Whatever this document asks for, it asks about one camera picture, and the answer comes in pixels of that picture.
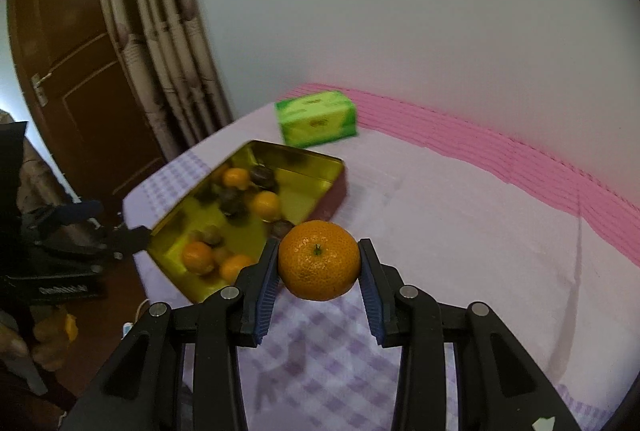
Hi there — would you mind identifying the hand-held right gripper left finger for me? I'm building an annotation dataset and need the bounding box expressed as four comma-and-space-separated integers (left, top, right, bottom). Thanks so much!
62, 238, 281, 431

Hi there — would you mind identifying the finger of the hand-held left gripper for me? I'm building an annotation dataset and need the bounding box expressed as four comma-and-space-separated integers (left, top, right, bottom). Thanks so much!
35, 201, 104, 237
30, 225, 151, 269

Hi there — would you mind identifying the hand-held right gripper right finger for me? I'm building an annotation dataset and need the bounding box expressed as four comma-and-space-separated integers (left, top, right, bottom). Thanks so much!
357, 238, 583, 431

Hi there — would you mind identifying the orange mandarin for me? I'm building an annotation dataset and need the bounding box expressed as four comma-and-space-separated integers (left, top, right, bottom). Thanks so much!
278, 219, 362, 301
250, 191, 282, 221
181, 241, 216, 275
219, 254, 256, 284
222, 167, 251, 191

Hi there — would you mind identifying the gold rectangular tin box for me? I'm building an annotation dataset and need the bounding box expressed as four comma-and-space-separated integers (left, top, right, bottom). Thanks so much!
147, 140, 347, 304

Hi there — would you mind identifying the person's left hand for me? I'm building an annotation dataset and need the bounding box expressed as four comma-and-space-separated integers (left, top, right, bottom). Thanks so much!
0, 308, 68, 374

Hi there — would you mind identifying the small orange object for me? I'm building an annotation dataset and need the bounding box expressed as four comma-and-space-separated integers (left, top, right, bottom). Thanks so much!
60, 313, 80, 342

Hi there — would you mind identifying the brown wooden door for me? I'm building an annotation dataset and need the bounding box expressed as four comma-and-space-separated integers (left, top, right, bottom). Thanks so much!
7, 0, 166, 207

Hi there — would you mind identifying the green tissue pack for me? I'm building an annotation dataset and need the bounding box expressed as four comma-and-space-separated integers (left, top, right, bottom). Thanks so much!
275, 91, 360, 148

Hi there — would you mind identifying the beige patterned curtain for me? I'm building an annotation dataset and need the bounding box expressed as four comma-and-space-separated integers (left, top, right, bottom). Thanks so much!
95, 0, 236, 157

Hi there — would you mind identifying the white cable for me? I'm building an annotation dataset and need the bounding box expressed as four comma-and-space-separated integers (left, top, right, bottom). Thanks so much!
122, 298, 151, 337

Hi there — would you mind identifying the metal door handle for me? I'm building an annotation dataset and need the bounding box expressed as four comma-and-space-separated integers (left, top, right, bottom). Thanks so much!
31, 74, 52, 108

